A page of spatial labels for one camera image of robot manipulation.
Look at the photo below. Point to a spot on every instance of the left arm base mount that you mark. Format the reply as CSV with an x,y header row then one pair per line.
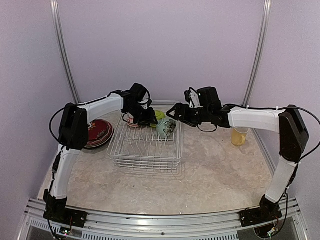
x,y
67,216

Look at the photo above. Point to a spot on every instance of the aluminium front rail frame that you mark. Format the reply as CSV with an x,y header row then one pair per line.
x,y
105,225

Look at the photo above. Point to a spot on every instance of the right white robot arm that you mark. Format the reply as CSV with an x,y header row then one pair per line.
x,y
286,149

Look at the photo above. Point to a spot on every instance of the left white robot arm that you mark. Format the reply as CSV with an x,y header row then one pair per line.
x,y
73,134

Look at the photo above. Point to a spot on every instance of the right aluminium corner post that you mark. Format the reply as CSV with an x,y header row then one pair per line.
x,y
258,52

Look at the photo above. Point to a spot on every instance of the dark red black plate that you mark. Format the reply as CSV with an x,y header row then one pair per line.
x,y
98,125

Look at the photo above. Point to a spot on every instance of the white red patterned bowl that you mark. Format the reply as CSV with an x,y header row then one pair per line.
x,y
130,121

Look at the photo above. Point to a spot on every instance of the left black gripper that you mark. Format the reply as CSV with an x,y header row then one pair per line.
x,y
149,119

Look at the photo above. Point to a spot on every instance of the left aluminium corner post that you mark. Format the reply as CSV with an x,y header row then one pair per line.
x,y
54,5

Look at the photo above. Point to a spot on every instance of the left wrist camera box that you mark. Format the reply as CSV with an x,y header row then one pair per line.
x,y
139,92

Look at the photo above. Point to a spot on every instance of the white wire dish rack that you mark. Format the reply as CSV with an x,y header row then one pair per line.
x,y
142,148

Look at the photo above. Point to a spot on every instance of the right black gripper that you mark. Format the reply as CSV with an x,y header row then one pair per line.
x,y
184,117

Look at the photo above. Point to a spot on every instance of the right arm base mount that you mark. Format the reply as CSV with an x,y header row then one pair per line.
x,y
258,215

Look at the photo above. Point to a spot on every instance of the light blue floral bowl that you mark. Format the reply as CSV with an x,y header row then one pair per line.
x,y
165,127

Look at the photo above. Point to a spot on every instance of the pale yellow mug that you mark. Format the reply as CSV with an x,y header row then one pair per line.
x,y
238,135

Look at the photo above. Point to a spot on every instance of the black rimmed striped plate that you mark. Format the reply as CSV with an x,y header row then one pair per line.
x,y
99,139

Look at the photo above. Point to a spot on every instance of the lime green bowl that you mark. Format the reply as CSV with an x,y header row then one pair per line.
x,y
160,115

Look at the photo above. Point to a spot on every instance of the aluminium corner post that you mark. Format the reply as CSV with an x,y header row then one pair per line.
x,y
54,5
258,52

